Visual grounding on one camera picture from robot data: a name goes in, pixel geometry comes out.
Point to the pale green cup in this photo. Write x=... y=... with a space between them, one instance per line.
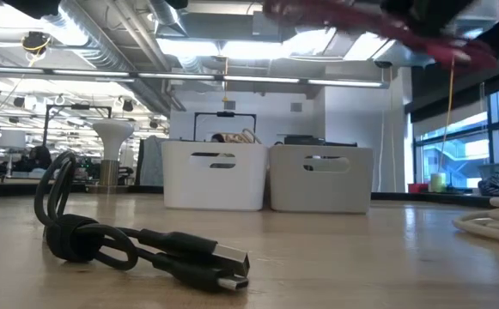
x=437 y=182

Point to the red box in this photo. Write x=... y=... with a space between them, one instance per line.
x=417 y=188

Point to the black flat box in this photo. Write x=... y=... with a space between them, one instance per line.
x=302 y=140

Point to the striped dark bundle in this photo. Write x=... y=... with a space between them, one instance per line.
x=495 y=186

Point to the grey plastic bin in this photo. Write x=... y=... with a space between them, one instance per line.
x=318 y=193

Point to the long ceiling light bar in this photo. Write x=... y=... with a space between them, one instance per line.
x=180 y=76

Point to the white plastic bin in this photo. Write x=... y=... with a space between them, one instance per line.
x=214 y=189

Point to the grey cloth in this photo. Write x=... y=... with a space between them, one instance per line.
x=150 y=163

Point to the black yellow ceiling reel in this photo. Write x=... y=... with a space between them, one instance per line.
x=35 y=42

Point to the person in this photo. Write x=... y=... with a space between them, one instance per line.
x=40 y=156

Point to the dome security camera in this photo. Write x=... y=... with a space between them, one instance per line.
x=383 y=64

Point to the black gantry frame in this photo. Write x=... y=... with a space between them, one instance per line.
x=79 y=106
x=225 y=114

